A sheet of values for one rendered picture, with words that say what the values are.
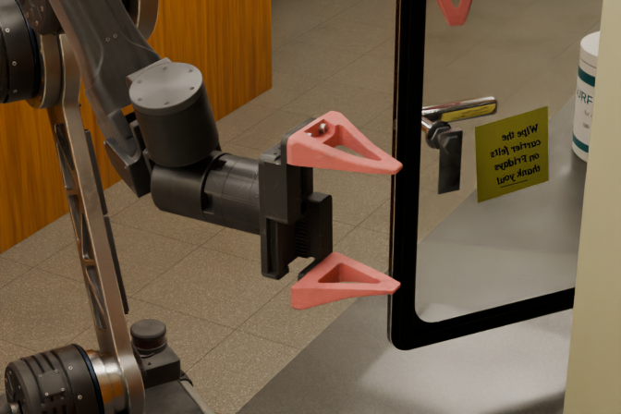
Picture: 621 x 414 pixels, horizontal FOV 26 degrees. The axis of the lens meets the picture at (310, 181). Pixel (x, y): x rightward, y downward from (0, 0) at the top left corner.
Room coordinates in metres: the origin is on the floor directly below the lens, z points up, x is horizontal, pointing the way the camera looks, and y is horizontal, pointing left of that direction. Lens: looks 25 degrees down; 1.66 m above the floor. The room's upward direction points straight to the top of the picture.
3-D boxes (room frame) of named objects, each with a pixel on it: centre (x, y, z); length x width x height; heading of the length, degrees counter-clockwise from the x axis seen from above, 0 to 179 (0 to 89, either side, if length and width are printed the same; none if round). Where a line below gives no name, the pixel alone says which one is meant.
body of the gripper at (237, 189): (0.94, 0.04, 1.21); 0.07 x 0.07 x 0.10; 60
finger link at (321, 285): (0.90, -0.02, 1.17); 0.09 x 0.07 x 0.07; 60
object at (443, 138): (1.06, -0.12, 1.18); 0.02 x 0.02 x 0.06; 25
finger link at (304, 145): (0.90, -0.02, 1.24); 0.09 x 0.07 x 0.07; 60
